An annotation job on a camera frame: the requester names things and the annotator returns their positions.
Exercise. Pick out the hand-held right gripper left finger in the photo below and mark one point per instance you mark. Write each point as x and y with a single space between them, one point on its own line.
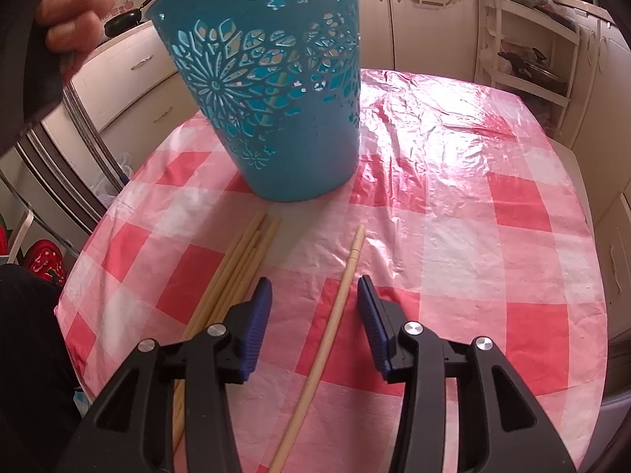
255 327

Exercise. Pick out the red floral cushion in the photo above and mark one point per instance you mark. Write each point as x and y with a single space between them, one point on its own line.
44 263

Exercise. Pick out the person's left hand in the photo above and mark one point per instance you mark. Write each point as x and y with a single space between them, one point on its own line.
74 5

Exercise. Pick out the wooden chopstick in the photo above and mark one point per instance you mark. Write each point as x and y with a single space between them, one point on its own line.
272 101
340 300
231 257
240 260
257 251
247 263

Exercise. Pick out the chrome and brown frame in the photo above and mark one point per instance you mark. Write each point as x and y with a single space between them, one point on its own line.
64 167

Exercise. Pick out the blue perforated plastic basket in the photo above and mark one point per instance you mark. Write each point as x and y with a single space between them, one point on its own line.
296 157

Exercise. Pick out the black frying pan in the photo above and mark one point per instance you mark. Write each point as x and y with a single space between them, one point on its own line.
123 22

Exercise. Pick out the red white checkered tablecloth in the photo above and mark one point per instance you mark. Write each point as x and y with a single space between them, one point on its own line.
443 207

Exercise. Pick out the white trolley rack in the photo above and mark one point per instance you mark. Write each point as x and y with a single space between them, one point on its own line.
535 34

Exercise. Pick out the white plastic bag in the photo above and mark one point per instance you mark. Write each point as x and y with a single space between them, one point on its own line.
111 182

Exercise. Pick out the person's leg in dark trousers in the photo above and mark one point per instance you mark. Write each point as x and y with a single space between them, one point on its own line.
29 364

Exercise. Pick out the dark pot on rack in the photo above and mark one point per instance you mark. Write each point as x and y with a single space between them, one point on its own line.
535 76

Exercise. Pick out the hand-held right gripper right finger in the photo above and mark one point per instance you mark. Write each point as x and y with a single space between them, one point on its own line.
375 327

